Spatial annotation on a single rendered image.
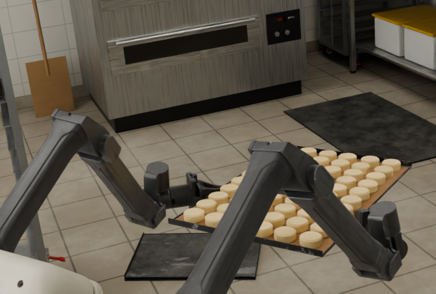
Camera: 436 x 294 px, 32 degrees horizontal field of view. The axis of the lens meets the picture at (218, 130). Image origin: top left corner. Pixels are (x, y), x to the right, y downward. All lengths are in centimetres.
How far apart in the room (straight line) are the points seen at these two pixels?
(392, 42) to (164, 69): 169
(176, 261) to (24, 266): 254
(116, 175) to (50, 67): 416
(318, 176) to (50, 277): 50
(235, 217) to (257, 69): 428
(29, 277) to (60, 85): 480
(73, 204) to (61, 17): 207
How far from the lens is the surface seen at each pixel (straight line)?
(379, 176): 203
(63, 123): 154
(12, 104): 283
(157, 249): 375
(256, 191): 124
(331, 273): 348
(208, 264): 118
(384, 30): 582
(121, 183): 174
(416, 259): 359
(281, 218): 178
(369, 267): 160
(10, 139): 298
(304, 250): 167
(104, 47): 509
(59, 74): 585
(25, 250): 368
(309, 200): 137
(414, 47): 551
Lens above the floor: 186
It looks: 21 degrees down
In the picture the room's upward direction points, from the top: 6 degrees counter-clockwise
